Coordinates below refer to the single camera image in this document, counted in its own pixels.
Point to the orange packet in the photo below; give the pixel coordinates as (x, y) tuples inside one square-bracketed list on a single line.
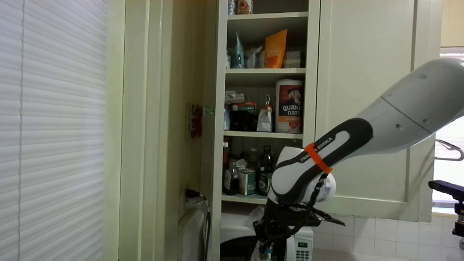
[(275, 49)]

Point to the red ornament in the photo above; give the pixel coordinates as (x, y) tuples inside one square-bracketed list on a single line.
[(196, 121)]

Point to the green tin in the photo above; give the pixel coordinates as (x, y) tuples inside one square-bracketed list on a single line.
[(247, 181)]

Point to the green and red box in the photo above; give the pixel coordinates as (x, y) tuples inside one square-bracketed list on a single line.
[(243, 116)]

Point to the white window blinds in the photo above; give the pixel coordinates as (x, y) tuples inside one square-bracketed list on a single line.
[(54, 130)]

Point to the white plastic bag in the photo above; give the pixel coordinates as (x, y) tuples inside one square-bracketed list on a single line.
[(253, 58)]

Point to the small grey box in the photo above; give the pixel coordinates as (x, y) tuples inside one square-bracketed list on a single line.
[(291, 59)]

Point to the white microwave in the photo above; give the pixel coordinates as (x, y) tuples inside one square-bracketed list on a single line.
[(235, 235)]

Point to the hanging plastic bag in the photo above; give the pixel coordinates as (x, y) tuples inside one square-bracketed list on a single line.
[(197, 217)]

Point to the oats canister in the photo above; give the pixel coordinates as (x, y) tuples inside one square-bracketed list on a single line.
[(289, 107)]

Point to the white and green packet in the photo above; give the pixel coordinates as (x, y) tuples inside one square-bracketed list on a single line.
[(264, 253)]

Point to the blue packet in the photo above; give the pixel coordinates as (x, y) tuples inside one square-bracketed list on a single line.
[(238, 54)]

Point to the cream upper cabinet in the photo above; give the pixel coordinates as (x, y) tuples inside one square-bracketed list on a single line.
[(362, 90)]

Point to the white paper bag with clip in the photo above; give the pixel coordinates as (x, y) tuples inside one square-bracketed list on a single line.
[(265, 119)]

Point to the camera on mount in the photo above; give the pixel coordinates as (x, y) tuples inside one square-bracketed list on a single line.
[(453, 192)]

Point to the tall dark glass bottle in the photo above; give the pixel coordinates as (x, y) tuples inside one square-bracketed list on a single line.
[(266, 170)]

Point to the open cabinet door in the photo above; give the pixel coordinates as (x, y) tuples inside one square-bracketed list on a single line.
[(174, 108)]

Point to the closed cabinet door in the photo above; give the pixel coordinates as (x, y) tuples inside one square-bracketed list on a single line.
[(362, 72)]

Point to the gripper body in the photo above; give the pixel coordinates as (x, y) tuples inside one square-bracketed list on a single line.
[(281, 217)]

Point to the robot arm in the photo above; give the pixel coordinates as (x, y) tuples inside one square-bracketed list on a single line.
[(406, 105)]

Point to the window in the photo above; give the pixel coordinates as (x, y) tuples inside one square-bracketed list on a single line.
[(449, 170)]

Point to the dark bottle with label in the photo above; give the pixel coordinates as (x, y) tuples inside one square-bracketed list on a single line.
[(230, 179)]

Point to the crumpled clear bag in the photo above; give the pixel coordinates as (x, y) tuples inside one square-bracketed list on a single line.
[(233, 97)]

